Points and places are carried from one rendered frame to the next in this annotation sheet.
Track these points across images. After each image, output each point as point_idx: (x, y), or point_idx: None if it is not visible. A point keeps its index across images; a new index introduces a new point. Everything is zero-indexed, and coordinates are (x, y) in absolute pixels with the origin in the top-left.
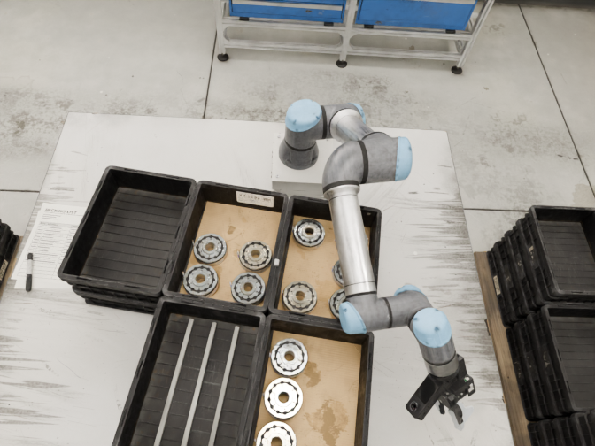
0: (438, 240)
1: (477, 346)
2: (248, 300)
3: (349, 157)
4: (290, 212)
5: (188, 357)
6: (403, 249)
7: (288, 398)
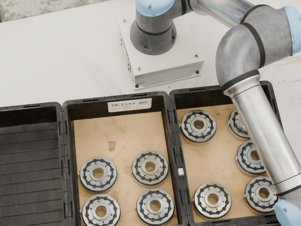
0: None
1: None
2: (160, 219)
3: (242, 46)
4: (176, 111)
5: None
6: (295, 111)
7: None
